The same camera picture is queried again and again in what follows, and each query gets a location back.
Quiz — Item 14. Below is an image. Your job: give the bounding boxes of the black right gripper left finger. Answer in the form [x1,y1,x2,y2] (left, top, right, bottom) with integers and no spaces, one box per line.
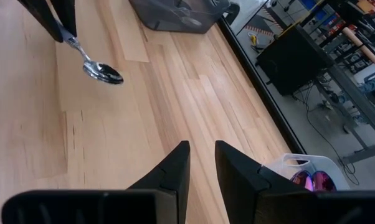
[126,140,192,224]

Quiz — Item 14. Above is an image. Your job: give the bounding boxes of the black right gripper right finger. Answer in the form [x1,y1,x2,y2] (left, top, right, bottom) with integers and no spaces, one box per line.
[214,139,304,224]

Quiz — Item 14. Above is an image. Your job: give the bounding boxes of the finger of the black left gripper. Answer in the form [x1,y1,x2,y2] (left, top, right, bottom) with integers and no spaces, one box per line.
[50,0,78,39]
[17,0,64,43]

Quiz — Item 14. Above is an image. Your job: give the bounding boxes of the iridescent spoon teal handle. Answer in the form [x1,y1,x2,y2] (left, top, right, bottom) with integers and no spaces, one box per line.
[289,169,315,192]
[311,170,337,192]

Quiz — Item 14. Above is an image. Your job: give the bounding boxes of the silver spoon lilac handle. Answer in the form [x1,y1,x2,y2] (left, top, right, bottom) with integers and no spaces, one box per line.
[59,24,125,85]

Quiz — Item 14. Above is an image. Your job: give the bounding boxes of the clear plastic bin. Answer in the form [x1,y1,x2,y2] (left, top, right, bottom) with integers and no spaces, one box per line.
[262,152,352,192]

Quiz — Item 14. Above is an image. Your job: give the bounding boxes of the dark grey translucent bin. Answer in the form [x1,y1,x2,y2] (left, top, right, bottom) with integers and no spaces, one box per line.
[128,0,232,35]

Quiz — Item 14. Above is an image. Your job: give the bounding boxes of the black equipment case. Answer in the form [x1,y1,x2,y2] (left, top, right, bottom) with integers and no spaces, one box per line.
[256,24,335,96]

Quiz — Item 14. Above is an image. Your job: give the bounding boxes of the grey metal table wood top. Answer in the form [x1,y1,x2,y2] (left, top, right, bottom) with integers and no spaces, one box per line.
[311,26,375,166]

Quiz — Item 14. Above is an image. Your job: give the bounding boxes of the black mat hazard stripe edge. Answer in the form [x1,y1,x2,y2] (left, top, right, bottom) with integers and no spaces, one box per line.
[243,24,271,37]

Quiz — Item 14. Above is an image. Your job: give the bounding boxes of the blue storage bins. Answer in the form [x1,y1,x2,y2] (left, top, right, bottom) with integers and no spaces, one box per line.
[298,0,375,44]

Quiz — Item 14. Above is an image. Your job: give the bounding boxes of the black aluminium table frame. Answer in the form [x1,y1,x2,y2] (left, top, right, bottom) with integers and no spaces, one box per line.
[217,2,307,156]

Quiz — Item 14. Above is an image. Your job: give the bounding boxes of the black floor cable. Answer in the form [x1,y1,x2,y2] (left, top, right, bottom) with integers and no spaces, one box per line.
[295,90,361,186]

